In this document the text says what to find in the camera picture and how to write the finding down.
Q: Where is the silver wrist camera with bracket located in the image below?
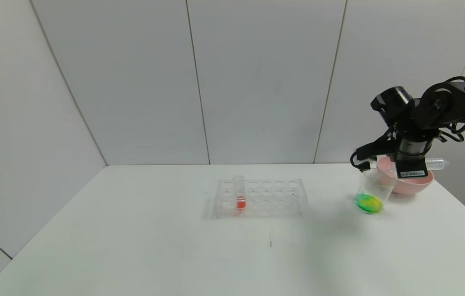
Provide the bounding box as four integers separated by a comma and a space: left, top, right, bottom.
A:
356, 139, 398, 161

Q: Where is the clear plastic beaker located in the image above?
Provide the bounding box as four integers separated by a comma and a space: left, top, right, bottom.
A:
354, 167, 396, 215

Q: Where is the red pigment test tube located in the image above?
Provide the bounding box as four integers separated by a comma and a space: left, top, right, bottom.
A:
232, 176, 247, 210

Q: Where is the blue pigment test tube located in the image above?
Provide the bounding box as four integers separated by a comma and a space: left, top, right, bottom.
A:
425, 158, 450, 170

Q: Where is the pink plastic bowl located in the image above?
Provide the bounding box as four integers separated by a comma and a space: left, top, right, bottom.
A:
375, 156, 434, 195

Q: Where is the clear plastic test tube rack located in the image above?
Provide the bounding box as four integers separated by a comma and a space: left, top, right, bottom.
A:
214, 178, 308, 218

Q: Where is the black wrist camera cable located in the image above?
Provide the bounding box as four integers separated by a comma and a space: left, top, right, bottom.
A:
350, 150, 371, 172

